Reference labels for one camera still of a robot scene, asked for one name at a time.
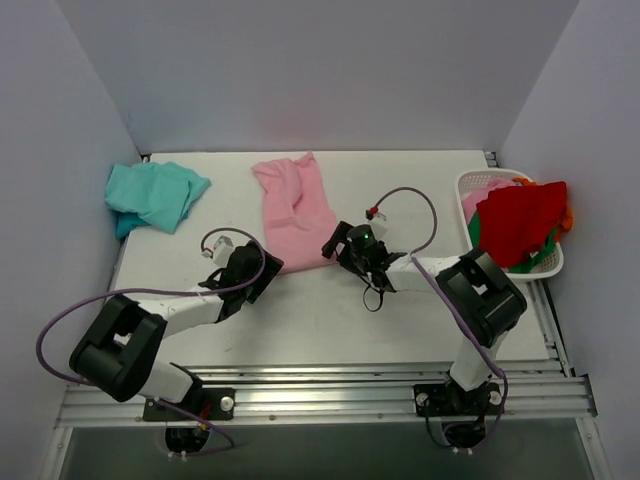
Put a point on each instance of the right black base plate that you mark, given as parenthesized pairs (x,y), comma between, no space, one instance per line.
(450,400)

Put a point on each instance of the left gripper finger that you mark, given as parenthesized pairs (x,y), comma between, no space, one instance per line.
(272,267)
(258,253)

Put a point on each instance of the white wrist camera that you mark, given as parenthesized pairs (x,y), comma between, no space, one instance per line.
(220,252)
(377,222)

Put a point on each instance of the pink t shirt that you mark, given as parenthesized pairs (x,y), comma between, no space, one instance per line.
(297,218)
(470,202)

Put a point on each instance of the red t shirt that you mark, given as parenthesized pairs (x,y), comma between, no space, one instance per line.
(516,220)

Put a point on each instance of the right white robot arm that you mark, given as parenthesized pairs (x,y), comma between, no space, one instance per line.
(485,304)

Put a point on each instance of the green t shirt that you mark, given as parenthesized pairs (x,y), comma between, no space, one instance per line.
(532,260)

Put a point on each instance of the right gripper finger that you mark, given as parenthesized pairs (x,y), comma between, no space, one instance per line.
(329,249)
(348,263)

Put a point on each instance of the orange t shirt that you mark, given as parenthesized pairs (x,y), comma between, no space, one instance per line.
(566,222)

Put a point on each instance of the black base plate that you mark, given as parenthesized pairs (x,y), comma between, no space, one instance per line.
(450,400)
(206,403)

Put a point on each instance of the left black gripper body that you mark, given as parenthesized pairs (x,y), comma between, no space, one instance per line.
(263,273)

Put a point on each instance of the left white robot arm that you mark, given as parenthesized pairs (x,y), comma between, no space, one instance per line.
(118,352)

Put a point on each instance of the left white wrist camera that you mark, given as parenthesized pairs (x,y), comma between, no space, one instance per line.
(220,252)

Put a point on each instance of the white plastic basket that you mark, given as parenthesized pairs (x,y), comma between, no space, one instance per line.
(472,180)

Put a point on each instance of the pink t shirt in basket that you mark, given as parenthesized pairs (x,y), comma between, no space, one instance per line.
(470,202)

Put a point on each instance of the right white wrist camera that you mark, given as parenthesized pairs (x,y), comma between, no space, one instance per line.
(377,222)

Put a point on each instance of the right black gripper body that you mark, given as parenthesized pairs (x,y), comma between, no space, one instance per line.
(341,249)

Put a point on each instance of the teal t shirt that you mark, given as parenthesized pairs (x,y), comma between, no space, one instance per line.
(152,194)

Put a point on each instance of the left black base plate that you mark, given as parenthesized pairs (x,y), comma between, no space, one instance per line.
(206,403)

